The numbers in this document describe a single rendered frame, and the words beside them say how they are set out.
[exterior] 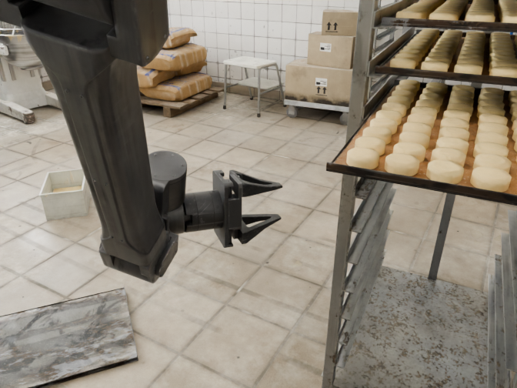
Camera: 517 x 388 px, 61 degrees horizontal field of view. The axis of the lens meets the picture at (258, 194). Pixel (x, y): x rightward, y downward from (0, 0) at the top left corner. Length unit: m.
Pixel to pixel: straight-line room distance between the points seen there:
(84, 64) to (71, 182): 2.54
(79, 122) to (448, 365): 1.36
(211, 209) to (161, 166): 0.10
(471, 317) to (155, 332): 1.14
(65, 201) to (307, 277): 1.36
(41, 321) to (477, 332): 1.58
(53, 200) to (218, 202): 2.01
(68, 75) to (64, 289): 1.80
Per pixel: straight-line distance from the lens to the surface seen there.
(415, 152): 0.74
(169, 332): 1.78
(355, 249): 1.16
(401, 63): 0.96
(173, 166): 0.57
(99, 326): 1.84
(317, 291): 1.94
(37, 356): 1.82
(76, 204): 2.59
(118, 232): 0.50
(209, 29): 4.90
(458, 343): 1.63
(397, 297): 1.74
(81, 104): 0.35
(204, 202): 0.63
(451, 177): 0.69
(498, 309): 1.54
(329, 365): 1.36
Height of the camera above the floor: 1.24
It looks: 28 degrees down
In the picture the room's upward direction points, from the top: straight up
